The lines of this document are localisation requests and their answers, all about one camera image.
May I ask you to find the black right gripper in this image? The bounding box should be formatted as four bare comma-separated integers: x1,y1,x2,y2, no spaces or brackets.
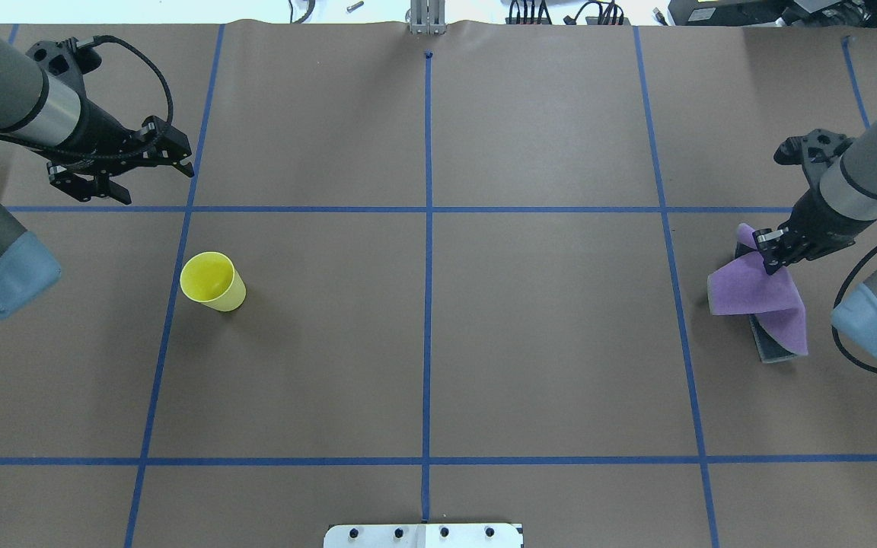
752,129,856,276

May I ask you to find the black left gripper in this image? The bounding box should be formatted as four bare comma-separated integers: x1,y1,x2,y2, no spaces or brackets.
27,36,195,206

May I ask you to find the purple cloth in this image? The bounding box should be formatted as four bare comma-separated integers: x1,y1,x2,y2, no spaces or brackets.
707,222,809,357

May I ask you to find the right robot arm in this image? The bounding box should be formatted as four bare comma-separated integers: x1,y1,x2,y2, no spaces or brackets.
751,117,877,375

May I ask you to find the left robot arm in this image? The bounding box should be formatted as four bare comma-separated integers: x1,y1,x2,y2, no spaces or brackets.
0,33,194,320

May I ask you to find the grey object under cloth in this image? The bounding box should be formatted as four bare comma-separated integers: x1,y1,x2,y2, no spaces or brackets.
734,240,799,365

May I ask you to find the yellow plastic cup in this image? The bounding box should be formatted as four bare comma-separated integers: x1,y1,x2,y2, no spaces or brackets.
180,252,247,313

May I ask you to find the aluminium frame post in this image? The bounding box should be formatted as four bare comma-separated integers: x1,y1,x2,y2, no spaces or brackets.
406,0,448,35

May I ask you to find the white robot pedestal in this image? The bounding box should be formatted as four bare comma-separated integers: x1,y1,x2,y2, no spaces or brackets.
323,521,525,547

